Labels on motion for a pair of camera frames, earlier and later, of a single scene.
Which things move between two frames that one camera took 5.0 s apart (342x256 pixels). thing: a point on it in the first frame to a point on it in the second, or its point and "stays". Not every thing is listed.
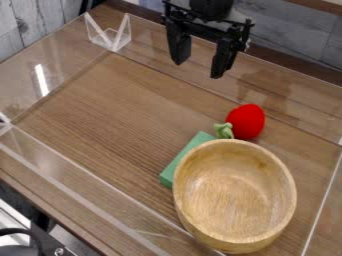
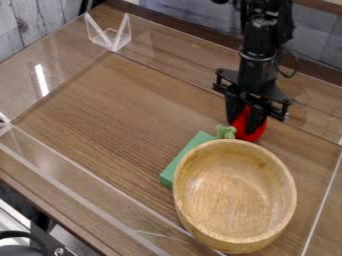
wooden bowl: (234, 194) stays
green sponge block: (169, 172) stays
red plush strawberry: (246, 121) stays
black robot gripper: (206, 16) to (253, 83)
